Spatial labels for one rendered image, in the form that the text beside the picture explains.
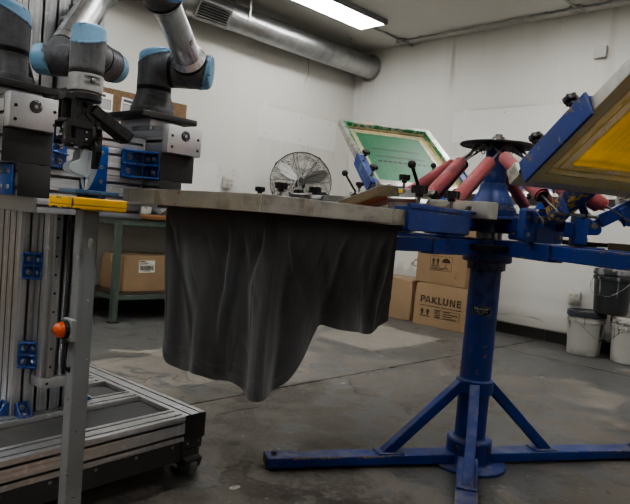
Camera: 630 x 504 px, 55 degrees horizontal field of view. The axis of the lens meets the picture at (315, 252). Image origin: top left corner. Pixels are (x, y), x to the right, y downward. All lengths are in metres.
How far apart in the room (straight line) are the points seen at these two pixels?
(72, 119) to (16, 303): 0.89
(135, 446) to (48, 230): 0.75
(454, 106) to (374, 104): 1.11
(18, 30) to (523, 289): 5.07
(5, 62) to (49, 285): 0.69
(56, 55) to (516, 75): 5.29
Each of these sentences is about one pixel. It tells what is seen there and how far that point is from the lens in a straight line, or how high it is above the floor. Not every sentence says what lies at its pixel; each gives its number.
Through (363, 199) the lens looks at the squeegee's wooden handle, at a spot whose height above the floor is 1.02.
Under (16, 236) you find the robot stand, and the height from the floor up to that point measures 0.81.
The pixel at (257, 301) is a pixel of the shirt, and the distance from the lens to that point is 1.38.
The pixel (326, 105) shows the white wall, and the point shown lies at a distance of 7.26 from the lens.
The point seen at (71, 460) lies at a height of 0.35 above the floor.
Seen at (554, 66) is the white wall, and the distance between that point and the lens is 6.28.
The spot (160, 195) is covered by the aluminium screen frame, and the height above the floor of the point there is 0.97.
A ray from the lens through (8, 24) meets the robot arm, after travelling 1.98.
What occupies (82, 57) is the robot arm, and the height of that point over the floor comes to 1.26.
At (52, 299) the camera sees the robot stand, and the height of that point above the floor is 0.62.
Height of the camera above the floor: 0.94
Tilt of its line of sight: 3 degrees down
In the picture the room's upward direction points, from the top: 5 degrees clockwise
